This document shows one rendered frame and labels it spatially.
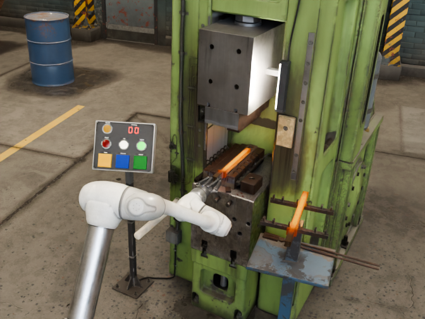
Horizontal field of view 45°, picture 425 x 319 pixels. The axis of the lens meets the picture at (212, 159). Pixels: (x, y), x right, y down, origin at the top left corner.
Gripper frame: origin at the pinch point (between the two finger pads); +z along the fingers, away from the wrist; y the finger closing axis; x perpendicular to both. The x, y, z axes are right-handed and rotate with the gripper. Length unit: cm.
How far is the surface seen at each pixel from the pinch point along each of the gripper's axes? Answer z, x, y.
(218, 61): 8, 62, -6
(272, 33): 32, 73, 13
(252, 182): 7.0, -1.9, 17.2
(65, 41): 282, -52, -373
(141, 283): -3, -99, -54
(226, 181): 5.1, -4.6, 2.9
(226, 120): 6.5, 31.2, 0.4
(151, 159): -6.5, 3.2, -39.0
